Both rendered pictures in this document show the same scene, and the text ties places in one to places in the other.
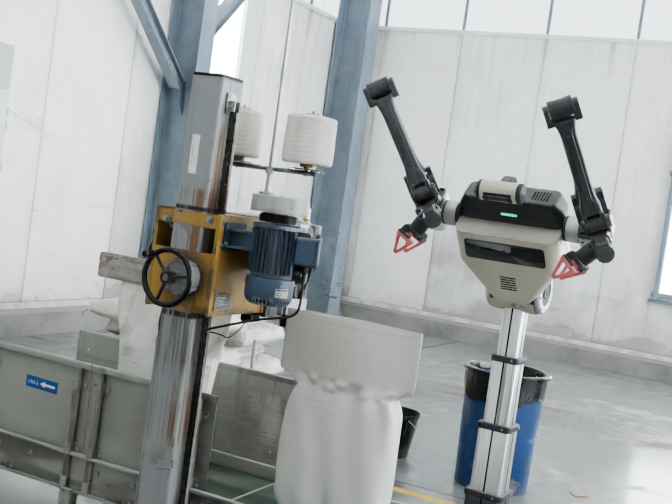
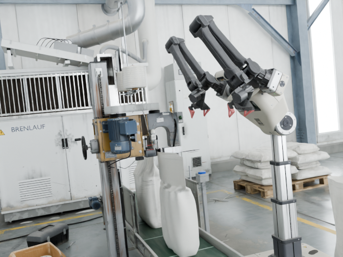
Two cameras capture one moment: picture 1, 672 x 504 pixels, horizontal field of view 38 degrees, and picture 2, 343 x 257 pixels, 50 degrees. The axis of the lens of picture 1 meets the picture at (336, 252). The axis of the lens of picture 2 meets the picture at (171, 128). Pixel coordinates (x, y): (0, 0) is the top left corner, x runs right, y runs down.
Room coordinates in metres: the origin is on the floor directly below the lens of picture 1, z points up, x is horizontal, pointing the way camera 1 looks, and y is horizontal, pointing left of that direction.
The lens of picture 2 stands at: (1.42, -1.88, 1.36)
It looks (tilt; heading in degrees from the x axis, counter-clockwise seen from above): 3 degrees down; 44
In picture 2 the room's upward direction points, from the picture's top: 6 degrees counter-clockwise
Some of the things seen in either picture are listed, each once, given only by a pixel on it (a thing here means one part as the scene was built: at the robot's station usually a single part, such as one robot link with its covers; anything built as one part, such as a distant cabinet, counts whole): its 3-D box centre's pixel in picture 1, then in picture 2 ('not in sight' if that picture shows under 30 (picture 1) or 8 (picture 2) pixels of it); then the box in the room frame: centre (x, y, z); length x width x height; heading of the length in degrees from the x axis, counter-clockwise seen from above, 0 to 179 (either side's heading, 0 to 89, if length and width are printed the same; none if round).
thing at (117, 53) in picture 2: not in sight; (119, 68); (4.49, 1.92, 1.95); 0.30 x 0.01 x 0.48; 64
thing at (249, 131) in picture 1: (241, 132); (125, 81); (3.28, 0.37, 1.61); 0.15 x 0.14 x 0.17; 64
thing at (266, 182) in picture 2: not in sight; (262, 177); (6.25, 1.02, 0.20); 0.66 x 0.44 x 0.12; 64
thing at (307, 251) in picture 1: (307, 256); (128, 129); (3.03, 0.08, 1.25); 0.10 x 0.08 x 0.12; 179
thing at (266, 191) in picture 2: not in sight; (280, 182); (6.58, 0.89, 0.07); 1.20 x 0.82 x 0.14; 156
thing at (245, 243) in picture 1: (245, 238); (111, 126); (3.03, 0.28, 1.27); 0.12 x 0.09 x 0.09; 154
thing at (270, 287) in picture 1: (272, 264); (119, 135); (3.03, 0.19, 1.21); 0.15 x 0.15 x 0.25
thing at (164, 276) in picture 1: (166, 277); (83, 148); (2.92, 0.49, 1.13); 0.18 x 0.11 x 0.18; 64
